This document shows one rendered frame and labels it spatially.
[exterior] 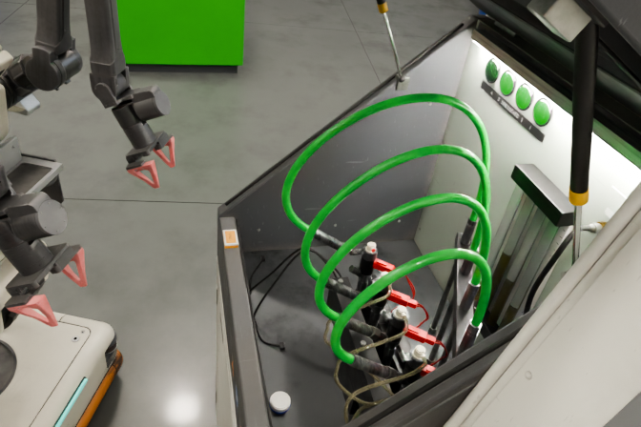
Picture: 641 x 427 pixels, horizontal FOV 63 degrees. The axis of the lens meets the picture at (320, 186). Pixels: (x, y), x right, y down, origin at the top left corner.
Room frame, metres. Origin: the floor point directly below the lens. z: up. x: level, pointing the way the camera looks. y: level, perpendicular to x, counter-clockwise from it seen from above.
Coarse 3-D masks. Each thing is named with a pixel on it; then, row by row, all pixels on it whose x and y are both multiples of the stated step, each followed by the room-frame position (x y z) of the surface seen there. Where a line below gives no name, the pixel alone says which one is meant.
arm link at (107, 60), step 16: (96, 0) 1.02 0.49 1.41; (112, 0) 1.04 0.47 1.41; (96, 16) 1.02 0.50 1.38; (112, 16) 1.04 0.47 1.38; (96, 32) 1.03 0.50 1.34; (112, 32) 1.03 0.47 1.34; (96, 48) 1.02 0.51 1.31; (112, 48) 1.03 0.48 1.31; (96, 64) 1.02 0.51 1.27; (112, 64) 1.02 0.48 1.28; (96, 80) 1.02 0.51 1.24; (112, 80) 1.02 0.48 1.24; (128, 80) 1.07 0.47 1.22; (96, 96) 1.02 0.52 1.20
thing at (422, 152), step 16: (400, 160) 0.66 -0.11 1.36; (480, 160) 0.71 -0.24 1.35; (368, 176) 0.65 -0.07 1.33; (480, 176) 0.71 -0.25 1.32; (352, 192) 0.64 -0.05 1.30; (320, 224) 0.63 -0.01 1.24; (480, 224) 0.72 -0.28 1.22; (304, 240) 0.63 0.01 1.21; (480, 240) 0.72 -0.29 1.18; (304, 256) 0.62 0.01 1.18; (464, 272) 0.72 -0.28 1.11; (336, 288) 0.64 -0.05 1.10
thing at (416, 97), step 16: (400, 96) 0.75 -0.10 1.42; (416, 96) 0.76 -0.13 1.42; (432, 96) 0.76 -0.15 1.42; (448, 96) 0.78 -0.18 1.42; (368, 112) 0.73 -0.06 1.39; (464, 112) 0.79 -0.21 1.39; (336, 128) 0.72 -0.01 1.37; (480, 128) 0.79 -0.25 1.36; (320, 144) 0.71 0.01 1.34; (304, 160) 0.70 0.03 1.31; (288, 176) 0.70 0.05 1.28; (288, 192) 0.70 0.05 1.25; (480, 192) 0.81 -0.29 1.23; (288, 208) 0.70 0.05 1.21; (304, 224) 0.71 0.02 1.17
